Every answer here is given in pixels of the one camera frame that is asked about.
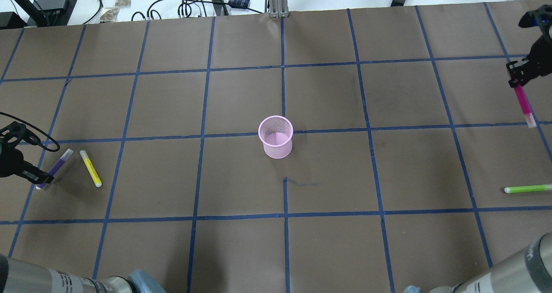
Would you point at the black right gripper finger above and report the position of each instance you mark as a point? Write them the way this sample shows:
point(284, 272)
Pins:
point(521, 78)
point(522, 69)

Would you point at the purple marker pen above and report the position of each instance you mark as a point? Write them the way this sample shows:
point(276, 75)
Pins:
point(56, 167)

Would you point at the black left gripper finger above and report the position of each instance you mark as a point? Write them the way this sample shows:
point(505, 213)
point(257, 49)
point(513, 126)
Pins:
point(36, 177)
point(26, 166)

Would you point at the green highlighter pen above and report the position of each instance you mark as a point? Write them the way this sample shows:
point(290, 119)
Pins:
point(528, 189)

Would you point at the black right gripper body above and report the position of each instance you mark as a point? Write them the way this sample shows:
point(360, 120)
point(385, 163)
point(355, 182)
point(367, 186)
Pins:
point(541, 54)

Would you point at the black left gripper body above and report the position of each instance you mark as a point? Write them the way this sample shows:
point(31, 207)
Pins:
point(9, 161)

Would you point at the pink marker pen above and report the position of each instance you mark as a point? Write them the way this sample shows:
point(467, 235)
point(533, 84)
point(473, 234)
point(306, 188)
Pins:
point(525, 106)

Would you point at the yellow highlighter pen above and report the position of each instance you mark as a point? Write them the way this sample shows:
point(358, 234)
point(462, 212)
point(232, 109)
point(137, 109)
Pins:
point(90, 168)

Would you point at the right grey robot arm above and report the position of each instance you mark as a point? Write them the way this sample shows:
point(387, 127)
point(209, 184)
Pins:
point(529, 269)

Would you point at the pink mesh cup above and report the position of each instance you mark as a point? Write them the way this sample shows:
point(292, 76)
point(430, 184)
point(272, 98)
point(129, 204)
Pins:
point(275, 133)

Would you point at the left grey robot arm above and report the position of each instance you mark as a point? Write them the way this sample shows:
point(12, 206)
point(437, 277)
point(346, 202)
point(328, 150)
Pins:
point(21, 277)

